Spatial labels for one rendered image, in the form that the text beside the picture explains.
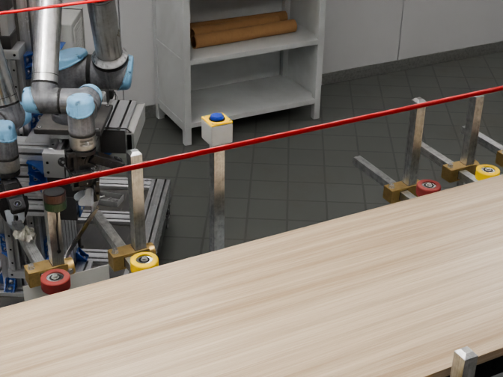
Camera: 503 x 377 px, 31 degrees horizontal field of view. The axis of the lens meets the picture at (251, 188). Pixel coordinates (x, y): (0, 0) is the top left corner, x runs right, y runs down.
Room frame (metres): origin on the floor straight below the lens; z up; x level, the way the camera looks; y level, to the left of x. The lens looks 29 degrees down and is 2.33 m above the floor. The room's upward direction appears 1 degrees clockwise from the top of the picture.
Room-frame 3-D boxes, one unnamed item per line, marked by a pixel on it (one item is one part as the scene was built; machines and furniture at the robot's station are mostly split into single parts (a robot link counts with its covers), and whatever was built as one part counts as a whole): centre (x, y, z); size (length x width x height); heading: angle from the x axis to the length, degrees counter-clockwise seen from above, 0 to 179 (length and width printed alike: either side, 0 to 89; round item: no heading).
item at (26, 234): (2.33, 0.68, 0.87); 0.09 x 0.07 x 0.02; 28
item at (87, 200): (2.29, 0.48, 1.01); 0.06 x 0.03 x 0.09; 118
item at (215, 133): (2.42, 0.10, 1.18); 0.07 x 0.07 x 0.08; 28
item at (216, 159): (2.42, 0.10, 0.92); 0.05 x 0.04 x 0.45; 118
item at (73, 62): (2.81, 0.60, 1.20); 0.13 x 0.12 x 0.14; 89
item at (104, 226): (2.32, 0.39, 0.82); 0.43 x 0.03 x 0.04; 28
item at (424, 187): (2.62, -0.58, 0.85); 0.08 x 0.08 x 0.11
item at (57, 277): (2.05, 0.53, 0.85); 0.08 x 0.08 x 0.11
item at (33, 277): (2.16, 0.57, 0.84); 0.13 x 0.06 x 0.05; 118
